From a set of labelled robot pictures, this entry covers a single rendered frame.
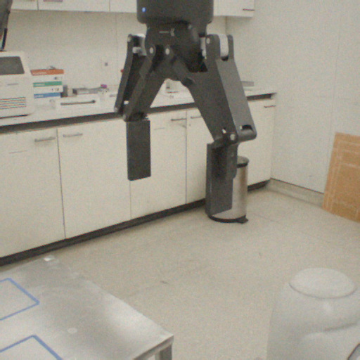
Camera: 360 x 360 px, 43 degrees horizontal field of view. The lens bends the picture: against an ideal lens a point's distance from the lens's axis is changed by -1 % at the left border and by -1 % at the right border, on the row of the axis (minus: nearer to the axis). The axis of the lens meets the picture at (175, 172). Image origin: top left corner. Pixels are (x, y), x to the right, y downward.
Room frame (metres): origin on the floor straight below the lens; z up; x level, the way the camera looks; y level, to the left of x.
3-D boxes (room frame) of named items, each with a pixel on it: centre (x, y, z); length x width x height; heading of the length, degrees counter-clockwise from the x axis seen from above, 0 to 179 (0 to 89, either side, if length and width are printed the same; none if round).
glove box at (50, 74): (3.16, 0.89, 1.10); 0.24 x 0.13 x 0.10; 128
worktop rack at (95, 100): (2.95, 0.65, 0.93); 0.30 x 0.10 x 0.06; 121
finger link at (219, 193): (0.42, -0.04, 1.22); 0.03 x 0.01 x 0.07; 129
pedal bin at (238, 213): (3.29, -0.40, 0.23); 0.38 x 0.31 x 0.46; 39
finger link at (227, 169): (0.40, -0.05, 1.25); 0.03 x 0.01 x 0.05; 39
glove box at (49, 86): (3.15, 0.91, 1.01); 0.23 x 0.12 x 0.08; 128
